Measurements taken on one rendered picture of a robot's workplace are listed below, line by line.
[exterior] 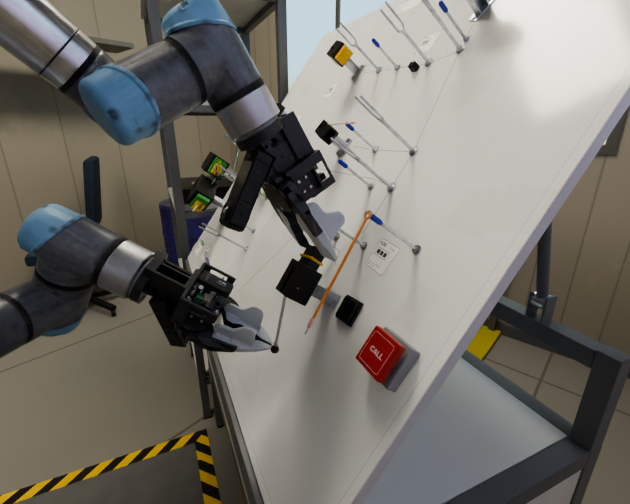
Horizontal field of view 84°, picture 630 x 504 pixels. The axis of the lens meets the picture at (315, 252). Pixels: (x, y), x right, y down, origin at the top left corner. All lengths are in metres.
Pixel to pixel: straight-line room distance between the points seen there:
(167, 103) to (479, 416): 0.80
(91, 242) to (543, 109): 0.60
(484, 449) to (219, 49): 0.78
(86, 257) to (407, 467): 0.62
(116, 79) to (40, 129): 3.09
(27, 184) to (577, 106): 3.41
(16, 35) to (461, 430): 0.91
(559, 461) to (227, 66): 0.84
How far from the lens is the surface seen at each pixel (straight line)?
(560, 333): 0.84
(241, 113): 0.47
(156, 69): 0.44
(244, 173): 0.50
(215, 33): 0.48
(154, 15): 1.50
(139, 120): 0.43
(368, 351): 0.45
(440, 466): 0.77
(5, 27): 0.55
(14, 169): 3.49
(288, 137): 0.50
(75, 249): 0.54
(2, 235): 3.55
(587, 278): 2.59
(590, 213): 2.50
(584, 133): 0.50
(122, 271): 0.53
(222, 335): 0.55
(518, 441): 0.86
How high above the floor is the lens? 1.37
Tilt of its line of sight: 20 degrees down
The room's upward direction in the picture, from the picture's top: straight up
